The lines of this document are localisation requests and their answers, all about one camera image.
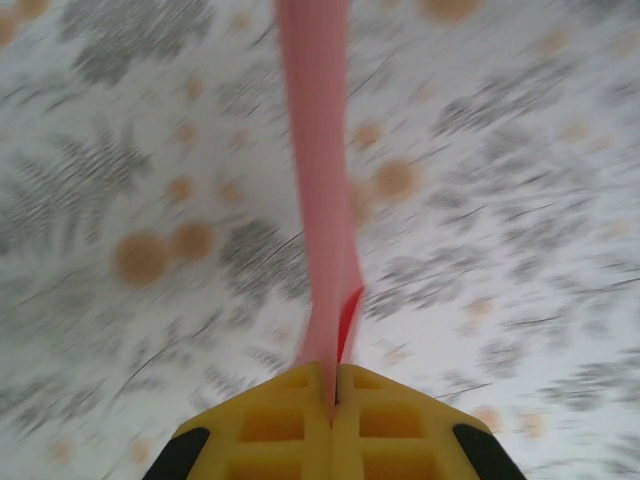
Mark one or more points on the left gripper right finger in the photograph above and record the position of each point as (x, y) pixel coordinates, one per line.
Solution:
(440, 440)

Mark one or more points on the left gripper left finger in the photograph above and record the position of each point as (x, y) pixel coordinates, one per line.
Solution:
(220, 440)

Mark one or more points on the pink paper sheet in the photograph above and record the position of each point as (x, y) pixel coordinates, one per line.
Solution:
(320, 150)

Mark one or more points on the floral patterned table cover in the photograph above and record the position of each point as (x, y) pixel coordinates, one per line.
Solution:
(500, 250)

